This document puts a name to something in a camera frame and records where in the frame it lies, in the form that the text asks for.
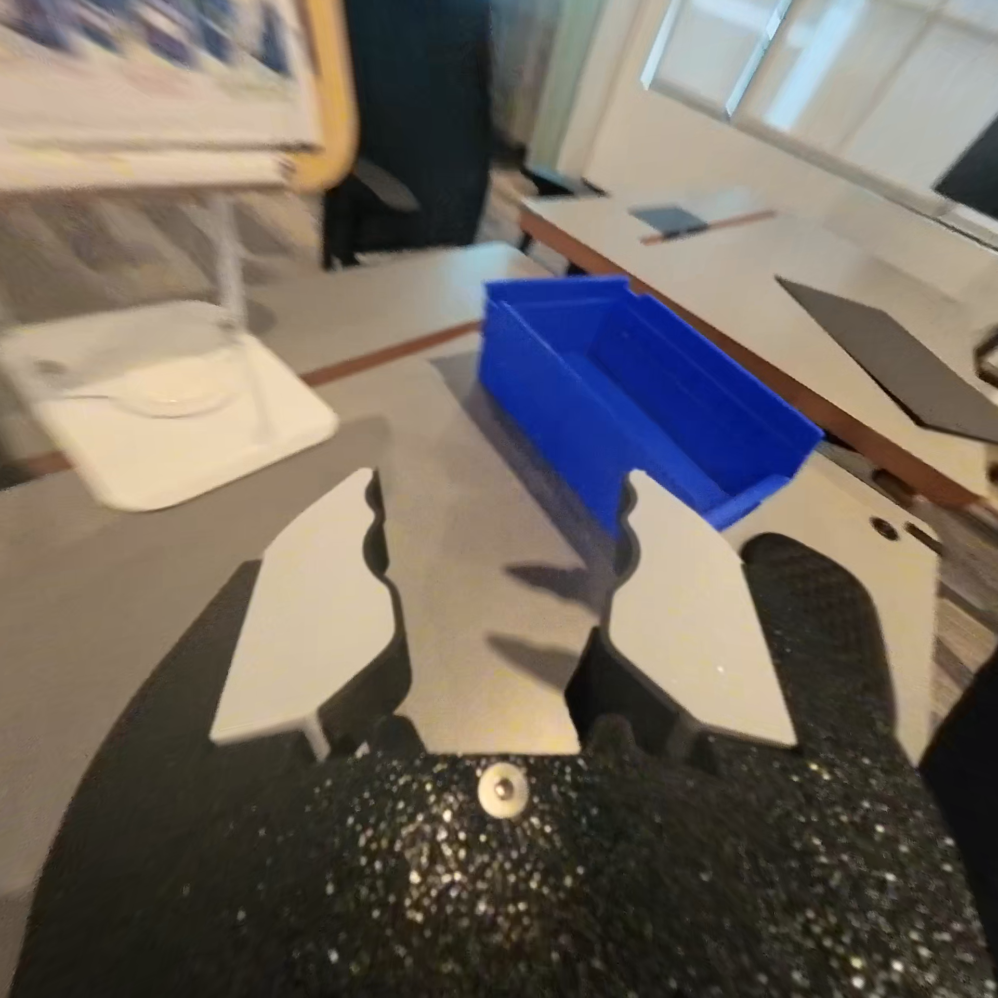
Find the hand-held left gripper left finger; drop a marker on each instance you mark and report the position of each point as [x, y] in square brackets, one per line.
[312, 624]

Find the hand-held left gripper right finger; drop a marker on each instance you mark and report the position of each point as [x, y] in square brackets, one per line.
[694, 624]

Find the blue plastic bin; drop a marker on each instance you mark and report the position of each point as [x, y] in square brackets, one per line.
[546, 390]

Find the white board stand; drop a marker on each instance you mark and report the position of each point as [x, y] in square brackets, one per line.
[195, 460]

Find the black table mat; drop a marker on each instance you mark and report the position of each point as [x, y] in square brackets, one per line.
[897, 359]

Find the grey office table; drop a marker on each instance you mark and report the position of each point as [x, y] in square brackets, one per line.
[741, 257]

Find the black office chair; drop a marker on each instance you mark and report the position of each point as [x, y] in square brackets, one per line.
[421, 117]

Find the black monitor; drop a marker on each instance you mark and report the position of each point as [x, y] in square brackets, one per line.
[974, 179]

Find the window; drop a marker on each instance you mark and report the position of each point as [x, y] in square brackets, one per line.
[858, 78]

